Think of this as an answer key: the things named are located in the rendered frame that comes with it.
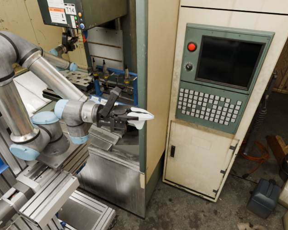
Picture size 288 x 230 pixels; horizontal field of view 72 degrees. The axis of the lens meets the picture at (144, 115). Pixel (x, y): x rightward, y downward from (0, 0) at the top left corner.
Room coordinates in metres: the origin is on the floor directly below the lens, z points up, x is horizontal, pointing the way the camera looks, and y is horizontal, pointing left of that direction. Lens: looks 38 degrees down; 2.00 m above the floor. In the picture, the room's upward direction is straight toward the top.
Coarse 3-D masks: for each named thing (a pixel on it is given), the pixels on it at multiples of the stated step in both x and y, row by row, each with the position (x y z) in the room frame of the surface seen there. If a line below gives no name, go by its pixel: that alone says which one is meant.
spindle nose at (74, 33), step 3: (66, 30) 1.85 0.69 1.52; (69, 30) 1.84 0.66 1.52; (72, 30) 1.84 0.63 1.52; (75, 30) 1.85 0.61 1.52; (78, 30) 1.87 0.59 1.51; (81, 30) 1.90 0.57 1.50; (69, 33) 1.84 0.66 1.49; (72, 33) 1.84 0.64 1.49; (75, 33) 1.85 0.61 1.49; (78, 33) 1.86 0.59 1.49; (81, 33) 1.90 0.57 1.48; (69, 36) 1.85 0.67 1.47; (72, 36) 1.84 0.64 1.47; (75, 36) 1.85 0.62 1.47; (78, 36) 1.86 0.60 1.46
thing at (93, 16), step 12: (72, 0) 1.63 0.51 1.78; (84, 0) 1.63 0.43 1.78; (96, 0) 1.76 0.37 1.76; (108, 0) 1.90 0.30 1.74; (120, 0) 2.08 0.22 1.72; (48, 12) 1.75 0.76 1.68; (84, 12) 1.61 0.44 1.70; (96, 12) 1.74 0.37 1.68; (108, 12) 1.89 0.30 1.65; (120, 12) 2.06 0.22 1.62; (48, 24) 1.76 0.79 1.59; (60, 24) 1.70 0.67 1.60; (96, 24) 1.72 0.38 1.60
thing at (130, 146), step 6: (132, 126) 1.48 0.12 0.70; (126, 132) 1.40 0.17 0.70; (132, 132) 1.37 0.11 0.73; (138, 132) 1.34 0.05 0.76; (120, 138) 1.33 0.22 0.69; (126, 138) 1.30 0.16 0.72; (132, 138) 1.27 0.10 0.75; (138, 138) 1.24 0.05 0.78; (120, 144) 1.23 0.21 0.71; (126, 144) 1.20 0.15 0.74; (132, 144) 1.18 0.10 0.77; (138, 144) 1.15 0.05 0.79; (120, 150) 1.22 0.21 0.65; (126, 150) 1.19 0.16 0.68; (132, 150) 1.17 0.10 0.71; (138, 150) 1.14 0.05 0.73; (138, 156) 1.14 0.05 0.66
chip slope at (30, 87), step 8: (24, 72) 2.36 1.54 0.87; (64, 72) 2.63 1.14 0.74; (16, 80) 2.19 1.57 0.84; (24, 80) 2.24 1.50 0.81; (32, 80) 2.28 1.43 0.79; (40, 80) 2.32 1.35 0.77; (24, 88) 2.12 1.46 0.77; (32, 88) 2.15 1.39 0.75; (40, 88) 2.19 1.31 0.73; (24, 96) 1.99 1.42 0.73; (32, 96) 2.03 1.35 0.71; (40, 96) 2.06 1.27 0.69; (24, 104) 1.88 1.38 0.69; (32, 104) 1.92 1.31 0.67; (40, 104) 1.95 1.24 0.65; (32, 112) 1.80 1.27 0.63
